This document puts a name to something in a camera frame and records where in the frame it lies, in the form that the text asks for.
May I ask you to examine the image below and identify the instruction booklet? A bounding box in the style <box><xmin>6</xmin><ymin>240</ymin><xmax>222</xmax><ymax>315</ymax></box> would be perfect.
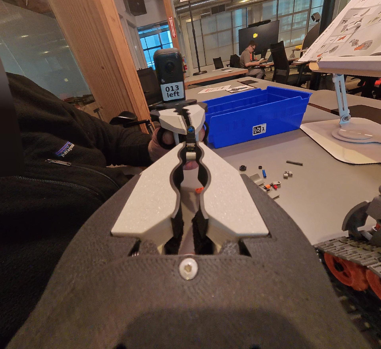
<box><xmin>298</xmin><ymin>0</ymin><xmax>381</xmax><ymax>70</ymax></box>

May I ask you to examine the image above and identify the light blue metal stand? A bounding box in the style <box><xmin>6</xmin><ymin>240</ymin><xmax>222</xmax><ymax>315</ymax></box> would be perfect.
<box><xmin>331</xmin><ymin>73</ymin><xmax>381</xmax><ymax>143</ymax></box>

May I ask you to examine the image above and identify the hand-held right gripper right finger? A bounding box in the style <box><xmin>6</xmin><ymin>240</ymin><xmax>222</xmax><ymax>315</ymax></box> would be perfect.
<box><xmin>193</xmin><ymin>142</ymin><xmax>269</xmax><ymax>256</ymax></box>

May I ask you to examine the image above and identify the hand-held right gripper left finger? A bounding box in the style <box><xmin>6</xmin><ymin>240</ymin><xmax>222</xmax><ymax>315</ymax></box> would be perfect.
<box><xmin>111</xmin><ymin>142</ymin><xmax>183</xmax><ymax>256</ymax></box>

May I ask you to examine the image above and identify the black wall screen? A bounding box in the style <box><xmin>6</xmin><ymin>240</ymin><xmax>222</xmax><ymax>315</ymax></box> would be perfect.
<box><xmin>238</xmin><ymin>20</ymin><xmax>280</xmax><ymax>55</ymax></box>

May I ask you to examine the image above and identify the long wooden table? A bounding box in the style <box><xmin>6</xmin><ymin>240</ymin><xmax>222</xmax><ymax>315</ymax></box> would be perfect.
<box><xmin>185</xmin><ymin>67</ymin><xmax>249</xmax><ymax>88</ymax></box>

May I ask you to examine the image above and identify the black chair armrest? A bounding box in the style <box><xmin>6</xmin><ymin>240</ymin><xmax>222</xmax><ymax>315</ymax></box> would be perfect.
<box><xmin>110</xmin><ymin>111</ymin><xmax>155</xmax><ymax>133</ymax></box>

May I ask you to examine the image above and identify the blue plastic bin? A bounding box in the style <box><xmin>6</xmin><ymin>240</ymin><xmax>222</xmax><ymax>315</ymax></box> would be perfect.
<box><xmin>200</xmin><ymin>85</ymin><xmax>312</xmax><ymax>149</ymax></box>

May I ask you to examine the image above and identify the person's left hand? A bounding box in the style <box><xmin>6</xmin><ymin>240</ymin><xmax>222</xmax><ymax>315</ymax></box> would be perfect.
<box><xmin>148</xmin><ymin>127</ymin><xmax>177</xmax><ymax>163</ymax></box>

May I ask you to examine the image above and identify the black wall speaker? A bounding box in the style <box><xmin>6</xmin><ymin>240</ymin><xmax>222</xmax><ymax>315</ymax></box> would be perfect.
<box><xmin>123</xmin><ymin>0</ymin><xmax>147</xmax><ymax>16</ymax></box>

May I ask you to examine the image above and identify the black tan lounge chair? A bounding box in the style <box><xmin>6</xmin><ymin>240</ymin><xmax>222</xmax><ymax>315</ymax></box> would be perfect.
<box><xmin>302</xmin><ymin>23</ymin><xmax>320</xmax><ymax>49</ymax></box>

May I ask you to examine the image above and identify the wooden pillar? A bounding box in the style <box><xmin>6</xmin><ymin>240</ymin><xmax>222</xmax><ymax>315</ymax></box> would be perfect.
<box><xmin>31</xmin><ymin>0</ymin><xmax>152</xmax><ymax>135</ymax></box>

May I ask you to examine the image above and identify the grey black brick model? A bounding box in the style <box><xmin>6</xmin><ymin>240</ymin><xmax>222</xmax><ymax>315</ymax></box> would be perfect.
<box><xmin>314</xmin><ymin>185</ymin><xmax>381</xmax><ymax>302</ymax></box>

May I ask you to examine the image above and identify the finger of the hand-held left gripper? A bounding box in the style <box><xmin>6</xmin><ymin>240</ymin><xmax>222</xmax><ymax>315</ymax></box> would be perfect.
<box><xmin>158</xmin><ymin>108</ymin><xmax>190</xmax><ymax>136</ymax></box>
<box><xmin>183</xmin><ymin>105</ymin><xmax>207</xmax><ymax>140</ymax></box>

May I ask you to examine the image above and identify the person's left forearm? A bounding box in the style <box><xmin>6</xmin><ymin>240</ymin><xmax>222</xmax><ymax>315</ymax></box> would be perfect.
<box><xmin>98</xmin><ymin>121</ymin><xmax>154</xmax><ymax>166</ymax></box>

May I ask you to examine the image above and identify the black floor lamp pole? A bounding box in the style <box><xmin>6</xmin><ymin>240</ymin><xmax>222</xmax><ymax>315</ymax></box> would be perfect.
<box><xmin>188</xmin><ymin>1</ymin><xmax>208</xmax><ymax>76</ymax></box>

